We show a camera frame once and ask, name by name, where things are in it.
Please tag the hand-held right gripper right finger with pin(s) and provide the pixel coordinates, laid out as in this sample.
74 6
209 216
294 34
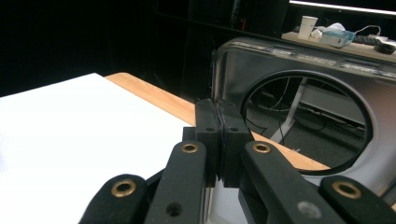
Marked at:
234 133

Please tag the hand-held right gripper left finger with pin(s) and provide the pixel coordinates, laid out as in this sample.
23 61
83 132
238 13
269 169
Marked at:
206 137

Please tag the dark phone case round hole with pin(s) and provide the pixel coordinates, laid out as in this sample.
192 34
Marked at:
236 68

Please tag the white table cover sheet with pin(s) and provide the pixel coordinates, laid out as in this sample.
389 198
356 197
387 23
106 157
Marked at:
77 130

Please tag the white paper cup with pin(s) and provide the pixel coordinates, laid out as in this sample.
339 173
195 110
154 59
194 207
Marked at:
307 27

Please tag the blue and white tissue pack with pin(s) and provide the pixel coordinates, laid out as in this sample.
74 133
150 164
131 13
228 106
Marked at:
336 35

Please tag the small black round object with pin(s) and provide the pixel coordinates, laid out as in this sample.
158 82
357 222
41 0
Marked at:
385 48

